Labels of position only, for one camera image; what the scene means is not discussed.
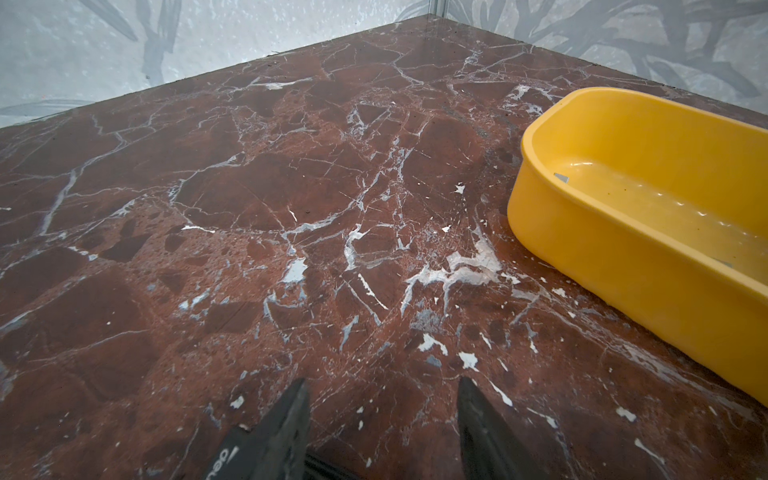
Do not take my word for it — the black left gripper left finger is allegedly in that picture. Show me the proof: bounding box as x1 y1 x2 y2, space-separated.
202 378 310 479

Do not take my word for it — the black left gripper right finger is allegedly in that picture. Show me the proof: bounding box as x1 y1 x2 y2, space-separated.
457 376 547 479

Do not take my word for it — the yellow plastic tray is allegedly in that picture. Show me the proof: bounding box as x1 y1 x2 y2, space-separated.
507 88 767 402

